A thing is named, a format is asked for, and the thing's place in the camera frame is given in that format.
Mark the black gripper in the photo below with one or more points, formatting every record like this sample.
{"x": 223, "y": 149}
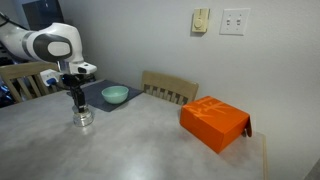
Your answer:
{"x": 72, "y": 82}

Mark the silver bowl lid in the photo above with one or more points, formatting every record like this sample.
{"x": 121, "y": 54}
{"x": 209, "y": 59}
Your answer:
{"x": 80, "y": 111}

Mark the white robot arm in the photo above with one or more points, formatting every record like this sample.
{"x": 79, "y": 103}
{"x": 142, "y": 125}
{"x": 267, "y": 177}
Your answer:
{"x": 58, "y": 43}

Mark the silver bowl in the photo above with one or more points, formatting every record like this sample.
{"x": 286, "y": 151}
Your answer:
{"x": 83, "y": 119}

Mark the teal ceramic bowl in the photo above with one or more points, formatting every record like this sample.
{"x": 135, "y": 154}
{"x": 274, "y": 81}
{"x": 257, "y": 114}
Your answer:
{"x": 115, "y": 94}

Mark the dark blue cloth mat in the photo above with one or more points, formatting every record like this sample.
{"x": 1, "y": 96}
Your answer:
{"x": 94, "y": 96}

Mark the orange cardboard box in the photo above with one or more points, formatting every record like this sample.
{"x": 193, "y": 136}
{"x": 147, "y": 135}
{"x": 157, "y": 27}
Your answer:
{"x": 214, "y": 122}

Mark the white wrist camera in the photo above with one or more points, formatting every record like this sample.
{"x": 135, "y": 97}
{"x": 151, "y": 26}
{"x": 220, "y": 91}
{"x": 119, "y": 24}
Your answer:
{"x": 82, "y": 68}

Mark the wooden chair near camera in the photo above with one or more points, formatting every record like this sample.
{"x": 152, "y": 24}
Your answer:
{"x": 24, "y": 81}

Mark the wooden chair at wall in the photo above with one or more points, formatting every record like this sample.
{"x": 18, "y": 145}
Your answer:
{"x": 168, "y": 87}

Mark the beige dimmer switch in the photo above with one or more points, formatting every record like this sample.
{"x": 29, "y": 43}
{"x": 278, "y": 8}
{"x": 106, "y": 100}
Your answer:
{"x": 200, "y": 20}

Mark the white double light switch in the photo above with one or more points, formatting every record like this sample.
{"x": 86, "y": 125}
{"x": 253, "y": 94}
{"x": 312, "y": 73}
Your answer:
{"x": 234, "y": 21}

